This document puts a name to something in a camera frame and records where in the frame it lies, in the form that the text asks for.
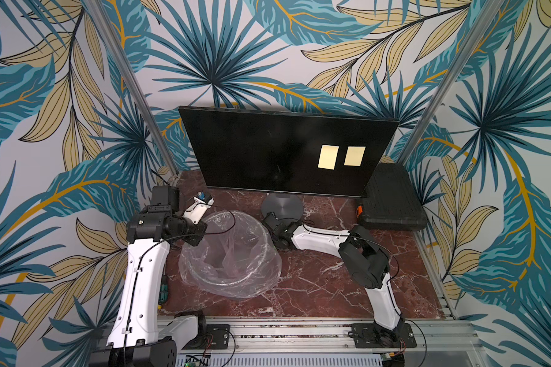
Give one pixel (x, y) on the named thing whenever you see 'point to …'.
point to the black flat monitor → (278, 152)
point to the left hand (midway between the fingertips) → (199, 231)
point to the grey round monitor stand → (285, 206)
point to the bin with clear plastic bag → (238, 258)
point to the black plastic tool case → (393, 202)
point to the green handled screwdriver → (164, 290)
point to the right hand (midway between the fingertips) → (270, 241)
